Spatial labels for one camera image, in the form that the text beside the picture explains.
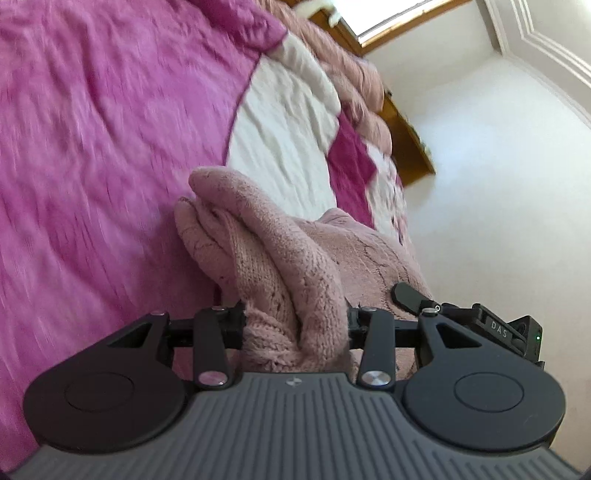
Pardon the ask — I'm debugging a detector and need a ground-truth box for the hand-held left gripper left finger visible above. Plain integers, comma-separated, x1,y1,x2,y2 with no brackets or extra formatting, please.
107,302,246,389

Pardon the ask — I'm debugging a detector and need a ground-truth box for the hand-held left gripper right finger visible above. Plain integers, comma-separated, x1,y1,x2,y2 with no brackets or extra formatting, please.
346,305,481,387

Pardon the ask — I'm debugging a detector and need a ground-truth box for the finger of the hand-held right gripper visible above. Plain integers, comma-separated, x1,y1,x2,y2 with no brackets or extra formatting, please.
391,282,438,319

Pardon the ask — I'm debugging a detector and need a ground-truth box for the pink cable knit sweater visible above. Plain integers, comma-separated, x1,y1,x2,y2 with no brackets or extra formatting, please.
174,167,438,385

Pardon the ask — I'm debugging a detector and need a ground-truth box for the wooden bed headboard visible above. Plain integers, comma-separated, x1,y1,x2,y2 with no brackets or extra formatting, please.
286,0,437,177

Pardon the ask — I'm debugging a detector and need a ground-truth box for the dusty pink duvet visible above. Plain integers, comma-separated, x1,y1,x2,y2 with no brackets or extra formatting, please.
256,0,394,155

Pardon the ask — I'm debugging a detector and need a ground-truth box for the magenta and white patchwork quilt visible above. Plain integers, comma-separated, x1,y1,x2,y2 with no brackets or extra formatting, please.
0,0,419,462

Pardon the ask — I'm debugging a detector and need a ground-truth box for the window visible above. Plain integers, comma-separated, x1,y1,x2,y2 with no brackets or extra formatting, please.
330,0,474,48

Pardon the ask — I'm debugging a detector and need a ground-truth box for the white plush toy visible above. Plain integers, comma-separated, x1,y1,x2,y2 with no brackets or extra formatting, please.
295,0,345,25

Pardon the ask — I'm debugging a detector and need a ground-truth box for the white moulded door frame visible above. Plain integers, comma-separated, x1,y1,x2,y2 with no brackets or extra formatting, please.
482,0,591,121

